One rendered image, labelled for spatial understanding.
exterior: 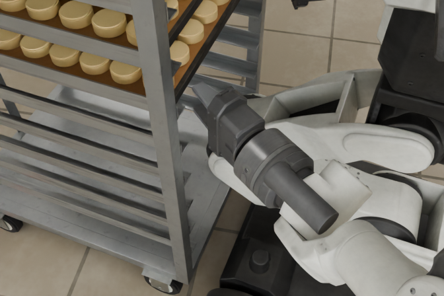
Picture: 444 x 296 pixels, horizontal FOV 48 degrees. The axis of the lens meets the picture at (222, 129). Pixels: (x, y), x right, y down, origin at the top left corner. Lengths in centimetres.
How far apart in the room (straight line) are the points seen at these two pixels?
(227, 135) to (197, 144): 72
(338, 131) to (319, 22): 124
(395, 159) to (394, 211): 24
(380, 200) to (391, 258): 58
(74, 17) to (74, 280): 81
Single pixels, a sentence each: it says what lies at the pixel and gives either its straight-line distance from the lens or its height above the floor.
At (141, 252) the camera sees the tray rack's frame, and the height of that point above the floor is 15.
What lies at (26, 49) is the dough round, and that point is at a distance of 89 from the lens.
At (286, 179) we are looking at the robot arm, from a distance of 60.
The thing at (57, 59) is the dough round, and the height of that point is 70.
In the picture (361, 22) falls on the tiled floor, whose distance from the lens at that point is 210.
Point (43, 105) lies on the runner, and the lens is 92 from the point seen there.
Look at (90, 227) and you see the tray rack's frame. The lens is 129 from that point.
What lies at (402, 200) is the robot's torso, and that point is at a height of 35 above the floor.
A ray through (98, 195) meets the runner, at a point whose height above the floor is 34.
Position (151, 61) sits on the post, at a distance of 64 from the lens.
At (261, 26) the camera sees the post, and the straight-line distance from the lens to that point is 113.
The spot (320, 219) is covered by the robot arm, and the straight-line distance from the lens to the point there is 58.
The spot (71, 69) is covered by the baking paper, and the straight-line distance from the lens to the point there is 85.
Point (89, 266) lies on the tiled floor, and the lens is 141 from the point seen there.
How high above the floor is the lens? 124
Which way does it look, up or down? 50 degrees down
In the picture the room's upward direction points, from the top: straight up
